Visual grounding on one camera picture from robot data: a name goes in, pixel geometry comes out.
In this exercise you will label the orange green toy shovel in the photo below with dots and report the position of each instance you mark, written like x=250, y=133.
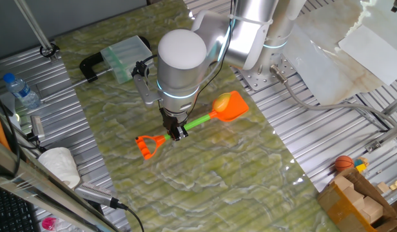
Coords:
x=234, y=108

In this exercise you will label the aluminium bar with bracket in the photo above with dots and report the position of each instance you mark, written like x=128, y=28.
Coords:
x=388, y=135

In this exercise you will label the yellow toy mango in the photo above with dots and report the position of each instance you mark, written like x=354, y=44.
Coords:
x=221, y=102

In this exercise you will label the translucent plastic box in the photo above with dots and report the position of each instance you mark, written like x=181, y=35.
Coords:
x=121, y=59

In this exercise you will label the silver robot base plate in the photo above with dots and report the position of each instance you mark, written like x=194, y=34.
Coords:
x=266, y=80

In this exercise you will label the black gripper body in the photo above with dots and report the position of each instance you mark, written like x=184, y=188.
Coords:
x=172, y=118

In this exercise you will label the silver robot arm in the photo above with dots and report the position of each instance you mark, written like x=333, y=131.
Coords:
x=182, y=71

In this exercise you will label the metal stand pole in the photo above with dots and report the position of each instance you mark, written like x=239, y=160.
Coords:
x=34, y=29

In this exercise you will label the brown cardboard box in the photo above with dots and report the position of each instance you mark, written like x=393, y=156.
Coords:
x=343, y=212

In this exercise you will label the green marble pattern mat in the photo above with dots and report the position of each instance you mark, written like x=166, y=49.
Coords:
x=185, y=193

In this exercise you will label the blue toy block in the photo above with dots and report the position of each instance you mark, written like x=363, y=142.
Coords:
x=358, y=161

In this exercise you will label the light wooden block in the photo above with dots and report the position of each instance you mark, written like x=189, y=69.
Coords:
x=342, y=183
x=364, y=160
x=372, y=209
x=353, y=196

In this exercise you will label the white paper sheet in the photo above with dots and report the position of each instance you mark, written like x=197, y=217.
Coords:
x=372, y=51

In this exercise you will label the black C-clamp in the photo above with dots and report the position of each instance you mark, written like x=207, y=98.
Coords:
x=87, y=66

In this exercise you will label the black keyboard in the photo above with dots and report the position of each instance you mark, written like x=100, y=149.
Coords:
x=10, y=212

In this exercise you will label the silver grilled camera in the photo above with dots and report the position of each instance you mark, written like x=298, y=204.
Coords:
x=93, y=193

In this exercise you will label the pink plastic object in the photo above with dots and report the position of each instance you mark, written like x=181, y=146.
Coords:
x=48, y=223

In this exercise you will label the dark hanging object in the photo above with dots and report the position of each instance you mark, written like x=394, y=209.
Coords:
x=395, y=5

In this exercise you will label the clear water bottle blue cap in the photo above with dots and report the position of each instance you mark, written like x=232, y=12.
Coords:
x=23, y=93

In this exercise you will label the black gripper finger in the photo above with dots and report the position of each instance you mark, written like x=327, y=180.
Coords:
x=181, y=132
x=170, y=130

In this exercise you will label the small silver camera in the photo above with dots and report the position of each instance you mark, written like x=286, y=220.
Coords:
x=36, y=126

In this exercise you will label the aluminium frame bar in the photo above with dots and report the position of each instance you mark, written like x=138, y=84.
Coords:
x=40, y=190

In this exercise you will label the yellow toy block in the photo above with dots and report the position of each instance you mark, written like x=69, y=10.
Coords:
x=361, y=168

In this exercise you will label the small toy basketball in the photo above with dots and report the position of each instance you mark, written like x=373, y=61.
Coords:
x=344, y=163

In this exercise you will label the white marble pattern sheet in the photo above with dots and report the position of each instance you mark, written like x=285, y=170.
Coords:
x=314, y=71

